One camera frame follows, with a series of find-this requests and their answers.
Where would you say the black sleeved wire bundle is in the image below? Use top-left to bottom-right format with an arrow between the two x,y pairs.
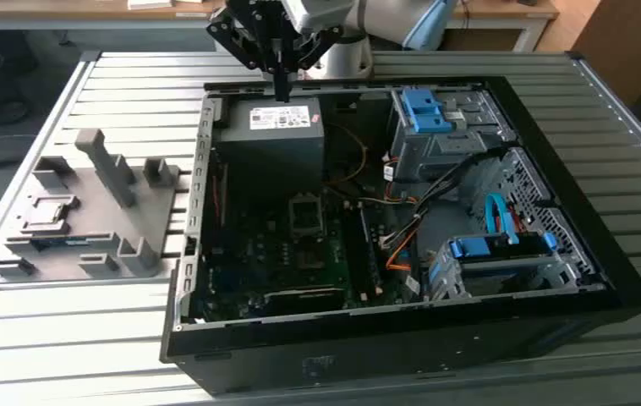
380,145 -> 512,250

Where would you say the metal drive cage with latches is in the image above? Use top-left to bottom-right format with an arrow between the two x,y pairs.
389,86 -> 521,184

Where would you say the orange data wire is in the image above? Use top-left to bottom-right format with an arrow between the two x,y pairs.
385,228 -> 416,272

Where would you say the pale blue teach pendant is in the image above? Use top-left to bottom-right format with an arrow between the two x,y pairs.
404,0 -> 461,51

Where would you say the blue data wire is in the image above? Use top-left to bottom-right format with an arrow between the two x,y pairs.
484,192 -> 521,245

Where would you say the grey power supply unit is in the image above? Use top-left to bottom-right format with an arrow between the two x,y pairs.
217,96 -> 328,178

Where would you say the grey parts rack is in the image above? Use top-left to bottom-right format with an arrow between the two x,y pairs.
0,128 -> 196,283

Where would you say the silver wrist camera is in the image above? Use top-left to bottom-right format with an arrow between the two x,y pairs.
280,0 -> 346,36

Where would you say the black graphics card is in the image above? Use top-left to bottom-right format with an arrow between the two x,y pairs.
262,287 -> 349,317

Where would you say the RAM stick with blue label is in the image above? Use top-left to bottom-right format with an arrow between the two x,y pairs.
27,238 -> 91,250

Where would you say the wooden top desk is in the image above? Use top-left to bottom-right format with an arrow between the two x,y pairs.
0,0 -> 560,54

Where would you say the blue plastic drive latch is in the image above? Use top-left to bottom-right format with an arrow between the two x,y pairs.
403,87 -> 441,114
412,112 -> 451,134

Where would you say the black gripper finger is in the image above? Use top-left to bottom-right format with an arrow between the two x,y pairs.
206,8 -> 288,103
284,25 -> 346,103

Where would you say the CPU socket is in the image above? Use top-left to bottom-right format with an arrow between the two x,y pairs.
293,240 -> 332,274

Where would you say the black PC case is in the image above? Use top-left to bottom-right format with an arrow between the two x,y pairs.
160,74 -> 641,397

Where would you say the dark green motherboard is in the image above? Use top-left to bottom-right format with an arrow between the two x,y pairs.
200,185 -> 419,321

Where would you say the thin yellow wire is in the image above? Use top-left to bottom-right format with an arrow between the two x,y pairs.
325,122 -> 368,184

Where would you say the black RAM slot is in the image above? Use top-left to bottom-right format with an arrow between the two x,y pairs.
357,200 -> 385,296
342,200 -> 370,299

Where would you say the metal socket cover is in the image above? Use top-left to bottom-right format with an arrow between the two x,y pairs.
288,192 -> 329,239

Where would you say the thin red wire strip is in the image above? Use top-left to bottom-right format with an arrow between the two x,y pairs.
212,162 -> 230,228

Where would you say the brown wooden cabinet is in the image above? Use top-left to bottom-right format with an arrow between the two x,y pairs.
572,0 -> 641,107

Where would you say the hard disk in blue carrier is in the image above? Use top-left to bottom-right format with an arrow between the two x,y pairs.
448,231 -> 560,260

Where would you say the metal disk bay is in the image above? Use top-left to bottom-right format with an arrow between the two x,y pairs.
423,236 -> 608,302

